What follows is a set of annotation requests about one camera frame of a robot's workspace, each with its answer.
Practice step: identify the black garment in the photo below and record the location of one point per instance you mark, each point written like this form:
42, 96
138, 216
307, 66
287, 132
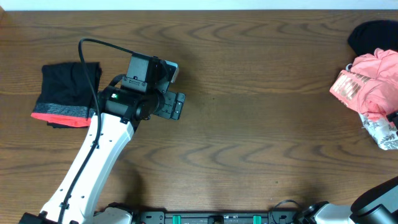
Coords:
372, 35

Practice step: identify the pink garment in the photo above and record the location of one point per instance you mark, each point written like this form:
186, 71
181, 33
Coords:
369, 87

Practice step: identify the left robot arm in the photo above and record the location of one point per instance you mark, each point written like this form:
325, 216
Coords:
128, 99

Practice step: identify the black leggings red waistband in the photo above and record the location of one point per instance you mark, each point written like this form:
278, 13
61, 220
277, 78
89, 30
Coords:
66, 100

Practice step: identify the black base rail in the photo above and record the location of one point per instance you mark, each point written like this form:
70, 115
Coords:
214, 217

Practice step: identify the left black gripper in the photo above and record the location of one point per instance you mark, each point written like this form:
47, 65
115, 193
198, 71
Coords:
171, 105

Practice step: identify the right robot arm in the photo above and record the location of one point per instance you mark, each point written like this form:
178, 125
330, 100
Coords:
376, 206

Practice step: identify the white floral garment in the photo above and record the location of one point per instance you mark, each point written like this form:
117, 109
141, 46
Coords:
383, 132

